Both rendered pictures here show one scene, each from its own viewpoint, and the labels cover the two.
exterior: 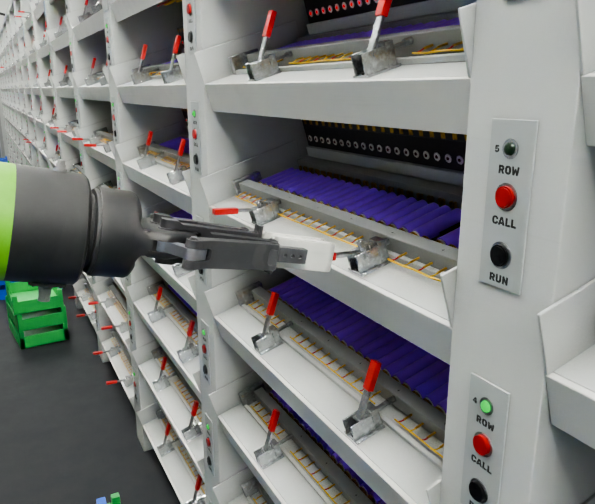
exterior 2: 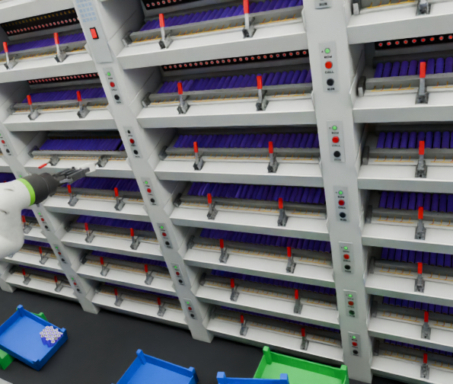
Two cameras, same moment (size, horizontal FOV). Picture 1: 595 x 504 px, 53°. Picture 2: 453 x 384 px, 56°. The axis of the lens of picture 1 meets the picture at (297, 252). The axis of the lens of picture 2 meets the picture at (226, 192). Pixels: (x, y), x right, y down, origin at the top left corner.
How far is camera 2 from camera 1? 1.07 m
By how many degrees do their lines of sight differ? 31
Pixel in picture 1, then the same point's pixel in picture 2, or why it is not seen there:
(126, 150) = not seen: outside the picture
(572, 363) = (157, 166)
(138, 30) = not seen: outside the picture
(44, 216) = (38, 186)
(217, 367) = (52, 222)
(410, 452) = (135, 205)
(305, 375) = (94, 204)
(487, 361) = (142, 173)
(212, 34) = not seen: outside the picture
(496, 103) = (122, 123)
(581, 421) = (162, 176)
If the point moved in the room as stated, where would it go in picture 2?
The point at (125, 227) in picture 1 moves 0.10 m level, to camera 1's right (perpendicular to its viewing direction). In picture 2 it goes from (52, 180) to (81, 168)
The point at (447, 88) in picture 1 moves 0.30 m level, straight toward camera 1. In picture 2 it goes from (109, 120) to (125, 145)
